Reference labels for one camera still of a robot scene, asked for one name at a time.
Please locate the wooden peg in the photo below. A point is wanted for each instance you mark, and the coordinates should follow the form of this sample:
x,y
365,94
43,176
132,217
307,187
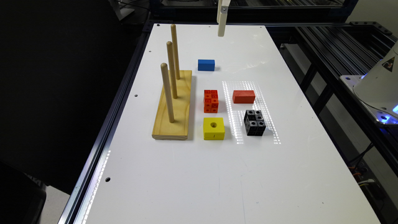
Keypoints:
x,y
173,83
167,91
175,50

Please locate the yellow block with hole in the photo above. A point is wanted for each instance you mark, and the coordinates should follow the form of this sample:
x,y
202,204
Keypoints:
x,y
213,129

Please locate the red wooden block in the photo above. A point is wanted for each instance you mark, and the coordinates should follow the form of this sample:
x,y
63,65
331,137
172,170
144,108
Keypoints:
x,y
244,96

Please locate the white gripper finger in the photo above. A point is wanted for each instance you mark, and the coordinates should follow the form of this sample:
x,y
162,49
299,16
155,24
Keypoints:
x,y
222,14

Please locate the narrow blue block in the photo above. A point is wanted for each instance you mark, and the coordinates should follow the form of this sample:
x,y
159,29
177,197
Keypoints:
x,y
206,65

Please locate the black aluminium table frame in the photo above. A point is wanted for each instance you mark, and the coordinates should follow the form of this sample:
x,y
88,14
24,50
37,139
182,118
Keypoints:
x,y
334,46

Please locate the wooden peg base board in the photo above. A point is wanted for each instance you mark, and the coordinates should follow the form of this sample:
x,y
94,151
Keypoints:
x,y
178,130

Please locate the rear wooden peg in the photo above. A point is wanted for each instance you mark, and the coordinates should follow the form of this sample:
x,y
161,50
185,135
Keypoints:
x,y
175,50

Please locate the middle wooden peg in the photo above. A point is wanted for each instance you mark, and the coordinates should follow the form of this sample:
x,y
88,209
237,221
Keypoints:
x,y
173,83

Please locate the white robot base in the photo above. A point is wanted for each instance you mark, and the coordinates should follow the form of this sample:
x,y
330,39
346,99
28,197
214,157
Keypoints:
x,y
377,90

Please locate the red interlocking cube block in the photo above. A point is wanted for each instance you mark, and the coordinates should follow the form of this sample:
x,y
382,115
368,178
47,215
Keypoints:
x,y
211,101

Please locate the black interlocking cube block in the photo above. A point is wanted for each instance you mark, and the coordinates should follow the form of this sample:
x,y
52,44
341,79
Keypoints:
x,y
254,123

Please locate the front wooden peg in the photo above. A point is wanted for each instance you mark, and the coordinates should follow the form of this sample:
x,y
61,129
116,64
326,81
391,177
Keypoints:
x,y
167,91

